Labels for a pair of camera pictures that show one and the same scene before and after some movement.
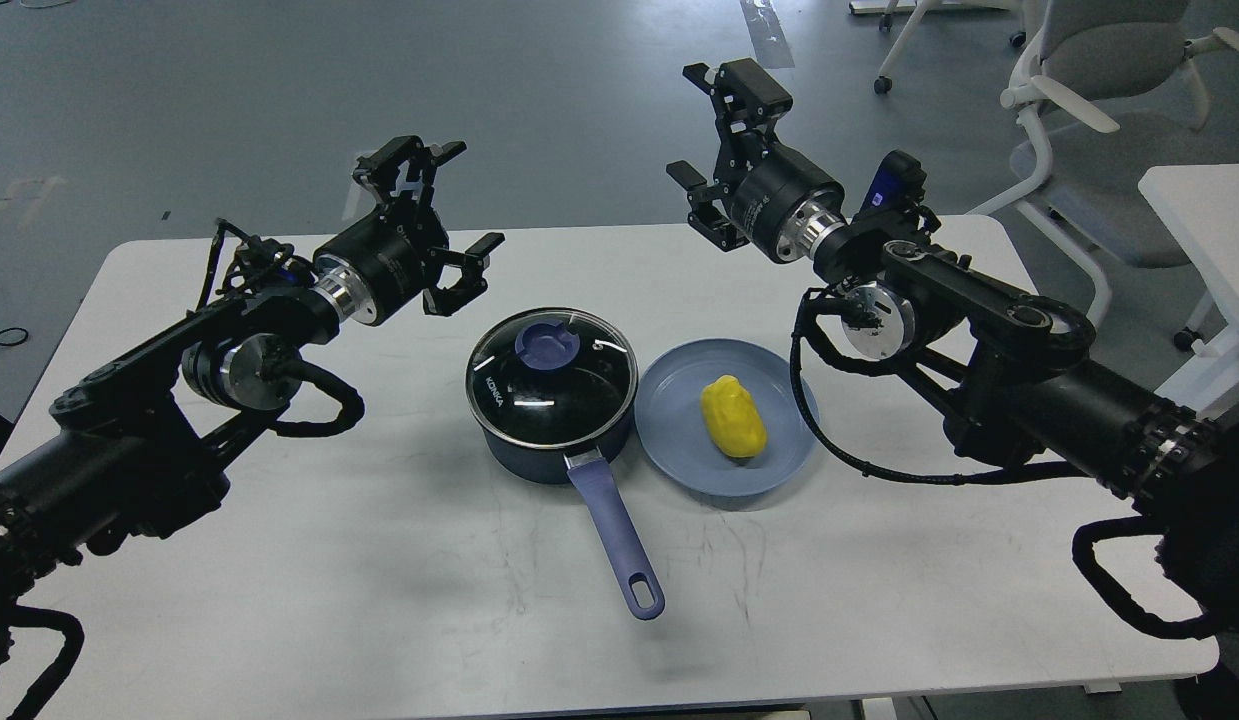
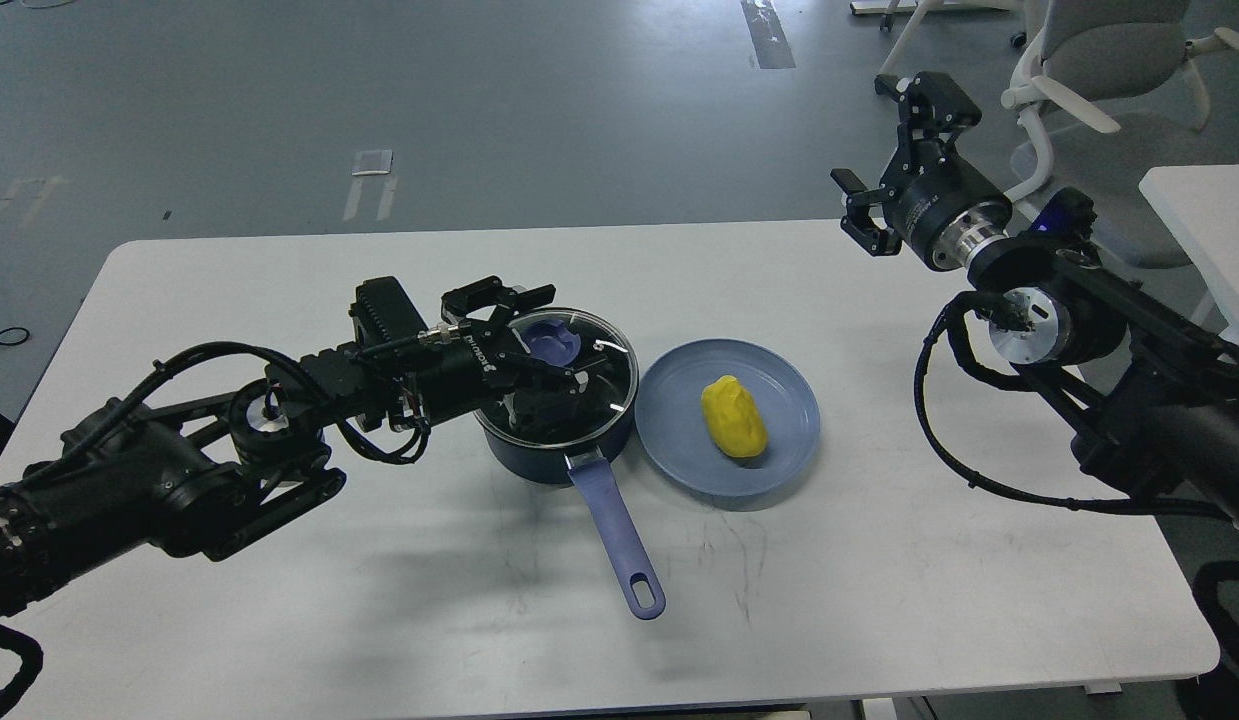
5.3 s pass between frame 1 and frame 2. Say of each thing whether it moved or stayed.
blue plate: stayed
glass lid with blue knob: stayed
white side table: stayed
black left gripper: moved
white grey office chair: stayed
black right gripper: moved
